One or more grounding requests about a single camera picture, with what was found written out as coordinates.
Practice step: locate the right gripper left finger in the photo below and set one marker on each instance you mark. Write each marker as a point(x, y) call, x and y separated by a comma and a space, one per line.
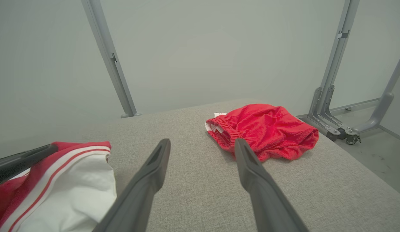
point(138, 196)

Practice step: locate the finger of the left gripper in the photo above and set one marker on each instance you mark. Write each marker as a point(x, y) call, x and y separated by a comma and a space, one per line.
point(16, 164)

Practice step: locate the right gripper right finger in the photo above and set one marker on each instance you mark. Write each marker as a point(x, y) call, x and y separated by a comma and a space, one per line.
point(264, 196)

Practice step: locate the red and white jersey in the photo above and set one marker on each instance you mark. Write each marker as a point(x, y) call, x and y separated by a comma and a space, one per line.
point(74, 193)

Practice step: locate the red mesh shorts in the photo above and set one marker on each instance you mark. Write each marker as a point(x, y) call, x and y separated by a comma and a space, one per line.
point(267, 132)

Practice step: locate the grey rounded partition foot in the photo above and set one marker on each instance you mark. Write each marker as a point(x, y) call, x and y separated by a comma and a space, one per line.
point(138, 114)
point(125, 115)

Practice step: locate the grey angled partition leg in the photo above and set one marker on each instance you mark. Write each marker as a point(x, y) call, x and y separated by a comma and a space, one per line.
point(383, 103)

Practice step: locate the grey partition base rail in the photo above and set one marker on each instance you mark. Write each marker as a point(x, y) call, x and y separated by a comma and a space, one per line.
point(354, 106)

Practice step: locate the grey double partition post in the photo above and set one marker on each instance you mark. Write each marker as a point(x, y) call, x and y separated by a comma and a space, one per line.
point(113, 61)

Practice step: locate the grey partition post with casters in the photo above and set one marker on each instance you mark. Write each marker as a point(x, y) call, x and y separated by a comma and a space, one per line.
point(338, 58)

